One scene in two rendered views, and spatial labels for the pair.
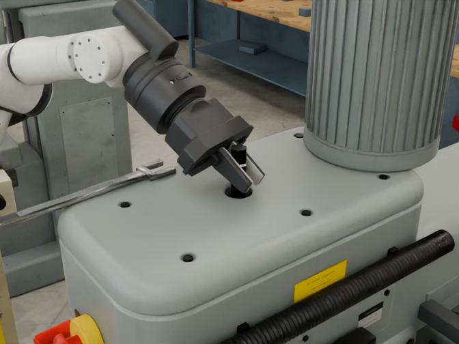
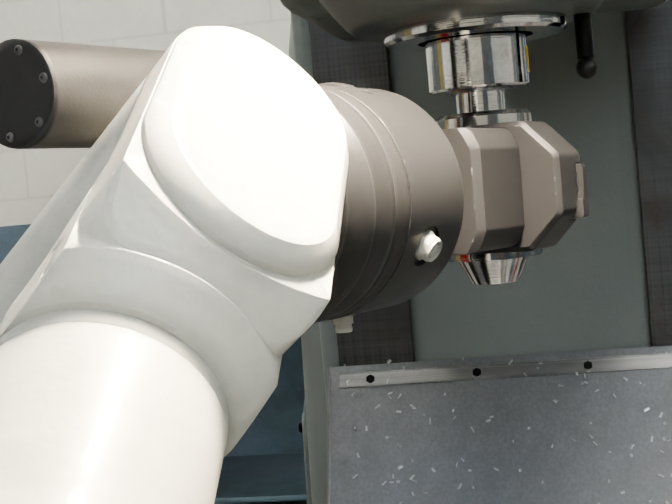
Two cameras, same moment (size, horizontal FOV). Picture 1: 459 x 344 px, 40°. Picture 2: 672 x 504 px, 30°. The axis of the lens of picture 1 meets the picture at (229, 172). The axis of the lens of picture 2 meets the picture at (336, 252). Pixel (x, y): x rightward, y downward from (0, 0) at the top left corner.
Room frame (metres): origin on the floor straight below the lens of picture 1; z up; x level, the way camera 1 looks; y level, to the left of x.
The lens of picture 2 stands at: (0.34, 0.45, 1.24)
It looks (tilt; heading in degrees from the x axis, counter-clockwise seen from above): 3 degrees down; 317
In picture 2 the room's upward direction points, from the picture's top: 5 degrees counter-clockwise
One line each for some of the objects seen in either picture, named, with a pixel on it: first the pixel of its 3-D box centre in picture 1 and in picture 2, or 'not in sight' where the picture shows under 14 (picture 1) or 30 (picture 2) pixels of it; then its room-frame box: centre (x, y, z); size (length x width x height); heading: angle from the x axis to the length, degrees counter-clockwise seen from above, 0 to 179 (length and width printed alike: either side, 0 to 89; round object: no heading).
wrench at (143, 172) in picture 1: (89, 192); not in sight; (0.71, 0.18, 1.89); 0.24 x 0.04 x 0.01; 129
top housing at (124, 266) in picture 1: (246, 238); not in sight; (0.73, -0.02, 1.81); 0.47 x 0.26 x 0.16; 127
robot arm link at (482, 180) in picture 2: not in sight; (390, 202); (0.70, 0.08, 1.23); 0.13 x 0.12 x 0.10; 14
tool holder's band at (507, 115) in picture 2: not in sight; (482, 124); (0.72, -0.01, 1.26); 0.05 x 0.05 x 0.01
